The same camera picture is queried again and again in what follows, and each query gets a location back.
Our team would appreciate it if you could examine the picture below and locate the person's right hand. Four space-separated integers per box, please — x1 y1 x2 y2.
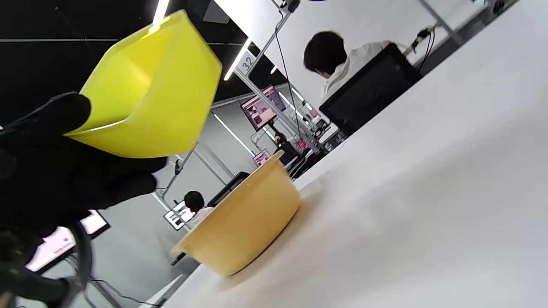
0 92 167 241

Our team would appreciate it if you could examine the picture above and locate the yellow plastic container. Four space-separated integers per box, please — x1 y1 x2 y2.
64 9 223 159

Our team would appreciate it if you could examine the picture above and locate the yellow plastic basin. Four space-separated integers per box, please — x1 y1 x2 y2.
170 150 302 276

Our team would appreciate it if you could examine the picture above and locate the computer monitor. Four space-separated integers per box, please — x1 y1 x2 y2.
253 148 272 167
164 200 195 231
26 210 110 273
240 84 286 131

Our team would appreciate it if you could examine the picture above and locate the white number plate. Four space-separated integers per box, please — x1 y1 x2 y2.
237 50 258 77

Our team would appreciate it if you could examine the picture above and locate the black mesh office chair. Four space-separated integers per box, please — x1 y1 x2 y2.
319 43 422 137

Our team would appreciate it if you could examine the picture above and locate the grey metal frame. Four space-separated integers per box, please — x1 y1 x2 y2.
233 0 327 155

